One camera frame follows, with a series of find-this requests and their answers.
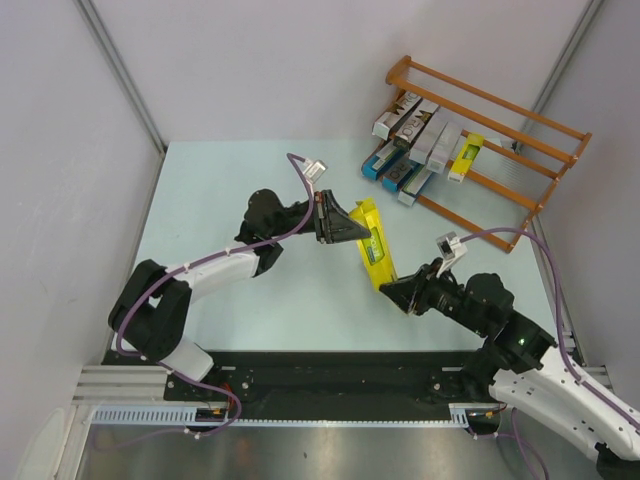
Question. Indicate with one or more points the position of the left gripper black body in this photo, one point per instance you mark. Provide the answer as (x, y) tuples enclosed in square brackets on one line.
[(322, 215)]

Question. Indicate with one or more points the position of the white slotted cable duct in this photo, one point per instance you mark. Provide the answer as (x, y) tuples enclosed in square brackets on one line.
[(158, 416)]

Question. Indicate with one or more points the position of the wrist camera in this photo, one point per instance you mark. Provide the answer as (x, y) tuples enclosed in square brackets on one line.
[(452, 250), (313, 170)]

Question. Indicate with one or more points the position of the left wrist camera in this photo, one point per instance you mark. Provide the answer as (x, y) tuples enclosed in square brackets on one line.
[(313, 170)]

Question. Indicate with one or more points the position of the lilac text-side toothpaste box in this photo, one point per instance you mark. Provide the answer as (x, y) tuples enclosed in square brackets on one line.
[(428, 138)]

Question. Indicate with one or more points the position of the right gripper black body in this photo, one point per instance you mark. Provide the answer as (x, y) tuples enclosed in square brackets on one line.
[(437, 293)]

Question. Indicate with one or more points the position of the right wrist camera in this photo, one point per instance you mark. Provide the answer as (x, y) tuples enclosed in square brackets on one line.
[(452, 250)]

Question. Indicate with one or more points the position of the silver black R&O charcoal box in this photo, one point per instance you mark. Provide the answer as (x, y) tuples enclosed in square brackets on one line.
[(389, 120)]

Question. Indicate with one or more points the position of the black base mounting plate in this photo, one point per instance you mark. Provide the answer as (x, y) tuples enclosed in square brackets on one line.
[(347, 386)]

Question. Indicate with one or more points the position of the lilac Protefix toothpaste box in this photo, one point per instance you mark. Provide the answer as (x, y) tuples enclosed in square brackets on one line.
[(443, 148)]

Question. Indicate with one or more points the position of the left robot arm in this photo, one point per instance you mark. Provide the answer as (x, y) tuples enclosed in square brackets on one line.
[(151, 311)]

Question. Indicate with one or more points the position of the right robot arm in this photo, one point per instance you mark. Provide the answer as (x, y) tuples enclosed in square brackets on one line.
[(521, 364)]

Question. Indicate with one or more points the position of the aluminium frame rail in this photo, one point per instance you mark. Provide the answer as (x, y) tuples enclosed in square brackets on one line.
[(120, 385)]

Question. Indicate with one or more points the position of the blue toothpaste box with barcode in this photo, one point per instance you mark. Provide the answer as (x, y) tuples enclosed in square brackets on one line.
[(381, 160)]

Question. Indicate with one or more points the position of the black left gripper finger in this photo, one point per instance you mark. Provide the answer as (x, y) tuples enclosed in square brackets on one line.
[(347, 233), (335, 215)]

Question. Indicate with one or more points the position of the orange wooden shelf rack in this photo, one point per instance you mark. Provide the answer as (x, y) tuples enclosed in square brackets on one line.
[(524, 157)]

